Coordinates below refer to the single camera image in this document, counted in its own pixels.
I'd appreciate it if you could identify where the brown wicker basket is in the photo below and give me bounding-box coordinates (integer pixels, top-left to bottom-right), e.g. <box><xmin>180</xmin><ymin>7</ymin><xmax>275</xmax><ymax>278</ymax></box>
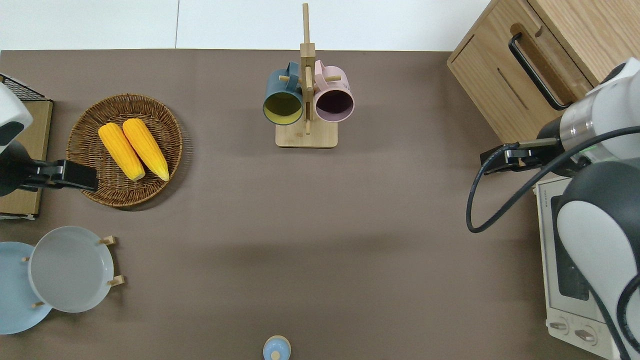
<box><xmin>66</xmin><ymin>93</ymin><xmax>185</xmax><ymax>209</ymax></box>

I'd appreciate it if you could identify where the light wooden cabinet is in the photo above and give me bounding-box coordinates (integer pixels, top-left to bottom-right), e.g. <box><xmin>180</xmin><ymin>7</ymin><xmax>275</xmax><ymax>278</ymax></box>
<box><xmin>446</xmin><ymin>0</ymin><xmax>640</xmax><ymax>146</ymax></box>

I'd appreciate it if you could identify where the black drawer bar handle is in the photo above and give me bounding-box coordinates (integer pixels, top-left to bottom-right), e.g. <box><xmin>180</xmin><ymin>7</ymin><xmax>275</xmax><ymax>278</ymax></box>
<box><xmin>508</xmin><ymin>32</ymin><xmax>571</xmax><ymax>111</ymax></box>

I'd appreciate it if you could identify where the yellow corn cob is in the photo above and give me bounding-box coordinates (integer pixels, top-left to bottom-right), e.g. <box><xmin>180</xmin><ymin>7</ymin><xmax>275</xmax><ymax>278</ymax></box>
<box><xmin>98</xmin><ymin>122</ymin><xmax>146</xmax><ymax>182</ymax></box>
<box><xmin>122</xmin><ymin>118</ymin><xmax>171</xmax><ymax>182</ymax></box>

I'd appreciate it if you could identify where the black cable from gripper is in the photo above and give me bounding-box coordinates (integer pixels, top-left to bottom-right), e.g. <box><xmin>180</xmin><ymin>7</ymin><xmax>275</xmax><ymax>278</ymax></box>
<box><xmin>466</xmin><ymin>125</ymin><xmax>640</xmax><ymax>234</ymax></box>

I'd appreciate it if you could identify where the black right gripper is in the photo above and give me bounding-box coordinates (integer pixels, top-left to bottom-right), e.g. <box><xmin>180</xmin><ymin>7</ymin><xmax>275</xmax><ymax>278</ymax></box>
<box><xmin>479</xmin><ymin>142</ymin><xmax>546</xmax><ymax>175</ymax></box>

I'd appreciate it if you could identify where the white toaster oven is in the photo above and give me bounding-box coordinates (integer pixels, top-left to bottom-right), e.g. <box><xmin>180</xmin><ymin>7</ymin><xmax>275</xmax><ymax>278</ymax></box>
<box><xmin>535</xmin><ymin>176</ymin><xmax>640</xmax><ymax>360</ymax></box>

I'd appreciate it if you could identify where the wooden drawer with bar handle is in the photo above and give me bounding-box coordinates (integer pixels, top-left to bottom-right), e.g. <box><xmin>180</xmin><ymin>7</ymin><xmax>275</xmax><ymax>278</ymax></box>
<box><xmin>502</xmin><ymin>5</ymin><xmax>599</xmax><ymax>111</ymax></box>

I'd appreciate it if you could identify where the wire grid rack wooden shelf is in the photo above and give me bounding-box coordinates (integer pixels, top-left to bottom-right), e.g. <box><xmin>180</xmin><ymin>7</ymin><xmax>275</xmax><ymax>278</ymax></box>
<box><xmin>0</xmin><ymin>73</ymin><xmax>54</xmax><ymax>221</ymax></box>

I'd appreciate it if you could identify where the wooden plate rack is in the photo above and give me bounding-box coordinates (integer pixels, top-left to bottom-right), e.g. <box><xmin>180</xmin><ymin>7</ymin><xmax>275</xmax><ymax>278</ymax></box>
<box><xmin>20</xmin><ymin>235</ymin><xmax>126</xmax><ymax>309</ymax></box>

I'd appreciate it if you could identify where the brown table mat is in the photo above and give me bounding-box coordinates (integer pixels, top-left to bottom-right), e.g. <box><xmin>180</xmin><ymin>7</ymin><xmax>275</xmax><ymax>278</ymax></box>
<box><xmin>0</xmin><ymin>48</ymin><xmax>640</xmax><ymax>360</ymax></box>

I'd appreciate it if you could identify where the wooden mug tree stand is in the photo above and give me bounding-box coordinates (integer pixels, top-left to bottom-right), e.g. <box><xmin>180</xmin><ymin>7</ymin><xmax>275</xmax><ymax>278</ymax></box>
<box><xmin>275</xmin><ymin>2</ymin><xmax>342</xmax><ymax>149</ymax></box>

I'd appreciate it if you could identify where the pink mug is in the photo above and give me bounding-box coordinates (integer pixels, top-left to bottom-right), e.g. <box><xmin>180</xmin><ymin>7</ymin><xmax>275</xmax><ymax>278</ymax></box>
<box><xmin>313</xmin><ymin>60</ymin><xmax>356</xmax><ymax>123</ymax></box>

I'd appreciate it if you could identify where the blue call bell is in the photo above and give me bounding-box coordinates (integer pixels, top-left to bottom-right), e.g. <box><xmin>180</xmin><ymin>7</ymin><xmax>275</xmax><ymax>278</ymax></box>
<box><xmin>262</xmin><ymin>335</ymin><xmax>292</xmax><ymax>360</ymax></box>

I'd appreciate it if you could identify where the dark teal mug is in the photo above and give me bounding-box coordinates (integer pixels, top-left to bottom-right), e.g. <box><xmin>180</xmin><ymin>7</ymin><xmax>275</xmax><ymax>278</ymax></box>
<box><xmin>262</xmin><ymin>61</ymin><xmax>306</xmax><ymax>127</ymax></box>

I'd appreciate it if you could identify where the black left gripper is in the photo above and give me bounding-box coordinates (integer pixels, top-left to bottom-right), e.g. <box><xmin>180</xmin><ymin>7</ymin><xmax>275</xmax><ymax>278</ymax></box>
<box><xmin>17</xmin><ymin>159</ymin><xmax>100</xmax><ymax>193</ymax></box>

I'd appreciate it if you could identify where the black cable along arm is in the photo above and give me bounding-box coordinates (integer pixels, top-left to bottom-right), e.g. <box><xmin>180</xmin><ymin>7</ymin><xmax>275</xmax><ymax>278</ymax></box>
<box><xmin>582</xmin><ymin>274</ymin><xmax>640</xmax><ymax>360</ymax></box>

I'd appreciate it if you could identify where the wooden drawer with slot grip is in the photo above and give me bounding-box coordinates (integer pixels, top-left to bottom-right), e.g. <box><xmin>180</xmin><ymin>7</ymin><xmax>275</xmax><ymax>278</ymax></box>
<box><xmin>447</xmin><ymin>30</ymin><xmax>571</xmax><ymax>146</ymax></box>

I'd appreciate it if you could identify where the light blue plate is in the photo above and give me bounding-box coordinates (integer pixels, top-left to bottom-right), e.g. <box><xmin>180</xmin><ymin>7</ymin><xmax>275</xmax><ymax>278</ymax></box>
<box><xmin>0</xmin><ymin>241</ymin><xmax>53</xmax><ymax>335</ymax></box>

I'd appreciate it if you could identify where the grey plate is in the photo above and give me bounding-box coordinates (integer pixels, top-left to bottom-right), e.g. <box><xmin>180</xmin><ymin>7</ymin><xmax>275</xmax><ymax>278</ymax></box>
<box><xmin>27</xmin><ymin>226</ymin><xmax>115</xmax><ymax>314</ymax></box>

